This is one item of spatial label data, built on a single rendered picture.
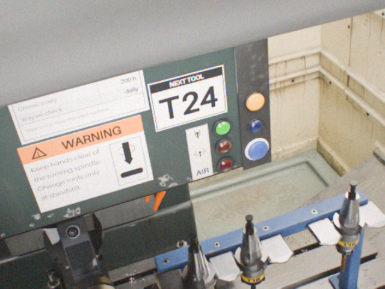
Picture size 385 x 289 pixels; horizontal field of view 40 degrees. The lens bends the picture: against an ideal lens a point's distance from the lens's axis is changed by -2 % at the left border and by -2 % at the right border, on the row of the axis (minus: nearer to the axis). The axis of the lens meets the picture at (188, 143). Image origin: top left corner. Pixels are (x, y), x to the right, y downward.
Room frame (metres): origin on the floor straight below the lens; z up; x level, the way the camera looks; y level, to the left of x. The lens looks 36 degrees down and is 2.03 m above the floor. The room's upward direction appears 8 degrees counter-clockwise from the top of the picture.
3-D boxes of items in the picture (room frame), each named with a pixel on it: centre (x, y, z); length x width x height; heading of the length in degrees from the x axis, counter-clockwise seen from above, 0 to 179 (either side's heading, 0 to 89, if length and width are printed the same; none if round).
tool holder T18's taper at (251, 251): (0.70, -0.09, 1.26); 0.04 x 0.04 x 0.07
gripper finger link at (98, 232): (0.67, 0.19, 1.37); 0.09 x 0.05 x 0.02; 5
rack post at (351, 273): (0.82, -0.35, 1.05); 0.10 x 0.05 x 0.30; 14
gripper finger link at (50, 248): (0.65, 0.25, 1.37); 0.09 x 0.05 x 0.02; 31
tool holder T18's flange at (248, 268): (0.70, -0.09, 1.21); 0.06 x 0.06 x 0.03
